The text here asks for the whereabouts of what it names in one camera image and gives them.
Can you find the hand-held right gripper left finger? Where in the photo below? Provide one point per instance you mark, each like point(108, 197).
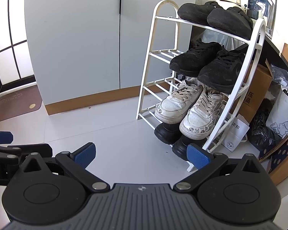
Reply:
point(85, 154)

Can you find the black framed glass door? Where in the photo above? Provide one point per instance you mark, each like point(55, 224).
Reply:
point(14, 60)

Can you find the black chunky rubber clog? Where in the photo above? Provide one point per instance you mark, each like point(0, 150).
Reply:
point(180, 148)
point(165, 133)

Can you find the white printed sneaker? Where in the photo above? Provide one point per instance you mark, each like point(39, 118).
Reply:
point(199, 122)
point(172, 105)

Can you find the brown cardboard box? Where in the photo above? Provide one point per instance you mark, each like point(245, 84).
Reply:
point(256, 88)

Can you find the black plastic bag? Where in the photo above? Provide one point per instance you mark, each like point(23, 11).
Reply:
point(264, 129)

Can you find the brown doormat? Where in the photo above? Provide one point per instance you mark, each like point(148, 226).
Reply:
point(12, 105)

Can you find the polka-dot cardboard box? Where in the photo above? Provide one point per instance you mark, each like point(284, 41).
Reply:
point(278, 158)

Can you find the black suede buckle clog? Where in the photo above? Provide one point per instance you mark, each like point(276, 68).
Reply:
point(194, 12)
point(228, 20)

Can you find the clear plastic bag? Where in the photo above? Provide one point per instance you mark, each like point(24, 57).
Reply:
point(282, 75)

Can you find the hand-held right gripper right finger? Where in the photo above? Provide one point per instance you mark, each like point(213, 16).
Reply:
point(199, 157)

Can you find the white printed bag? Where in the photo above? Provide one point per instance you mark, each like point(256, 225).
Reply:
point(283, 115)

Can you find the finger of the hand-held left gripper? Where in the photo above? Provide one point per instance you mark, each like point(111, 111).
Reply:
point(36, 149)
point(1, 137)

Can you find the black lace-up sneaker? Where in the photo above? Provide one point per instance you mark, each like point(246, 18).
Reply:
point(220, 74)
point(192, 60)

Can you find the white printed carton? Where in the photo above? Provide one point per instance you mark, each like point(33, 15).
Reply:
point(235, 134)

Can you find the white cabinet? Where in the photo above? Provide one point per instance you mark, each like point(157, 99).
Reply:
point(74, 48)

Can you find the black table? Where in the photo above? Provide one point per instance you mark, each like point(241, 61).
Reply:
point(272, 48)

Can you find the white shoe rack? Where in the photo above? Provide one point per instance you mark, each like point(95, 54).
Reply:
point(260, 31)

